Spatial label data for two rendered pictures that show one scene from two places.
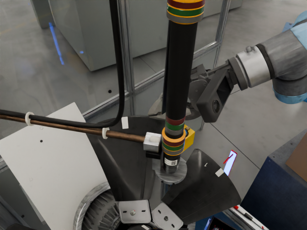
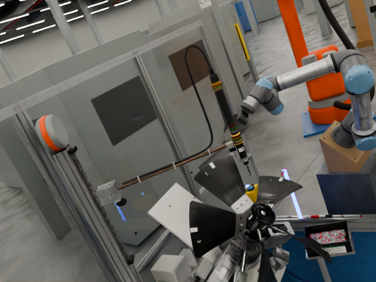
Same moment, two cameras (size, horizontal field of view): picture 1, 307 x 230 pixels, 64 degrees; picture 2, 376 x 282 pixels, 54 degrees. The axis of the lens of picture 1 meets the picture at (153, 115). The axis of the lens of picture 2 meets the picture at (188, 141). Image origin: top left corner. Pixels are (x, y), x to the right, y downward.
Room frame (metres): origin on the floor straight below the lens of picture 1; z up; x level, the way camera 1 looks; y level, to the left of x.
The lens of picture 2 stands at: (-1.19, 0.39, 2.10)
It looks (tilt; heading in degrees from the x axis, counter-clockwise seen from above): 17 degrees down; 351
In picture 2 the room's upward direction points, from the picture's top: 23 degrees counter-clockwise
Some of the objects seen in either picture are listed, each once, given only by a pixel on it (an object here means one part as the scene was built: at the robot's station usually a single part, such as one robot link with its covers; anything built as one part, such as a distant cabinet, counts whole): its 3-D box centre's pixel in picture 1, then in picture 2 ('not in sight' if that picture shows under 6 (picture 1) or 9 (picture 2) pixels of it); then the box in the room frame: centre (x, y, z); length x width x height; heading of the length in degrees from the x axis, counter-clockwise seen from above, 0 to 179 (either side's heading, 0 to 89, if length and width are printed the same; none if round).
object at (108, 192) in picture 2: not in sight; (107, 192); (0.42, 0.58, 1.54); 0.10 x 0.07 x 0.08; 78
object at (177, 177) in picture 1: (166, 156); (239, 150); (0.29, -0.03, 1.50); 0.09 x 0.07 x 0.10; 78
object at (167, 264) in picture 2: not in sight; (169, 272); (0.59, 0.50, 0.91); 0.17 x 0.16 x 0.11; 43
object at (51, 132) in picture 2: not in sight; (52, 133); (0.44, 0.67, 1.88); 0.17 x 0.15 x 0.16; 133
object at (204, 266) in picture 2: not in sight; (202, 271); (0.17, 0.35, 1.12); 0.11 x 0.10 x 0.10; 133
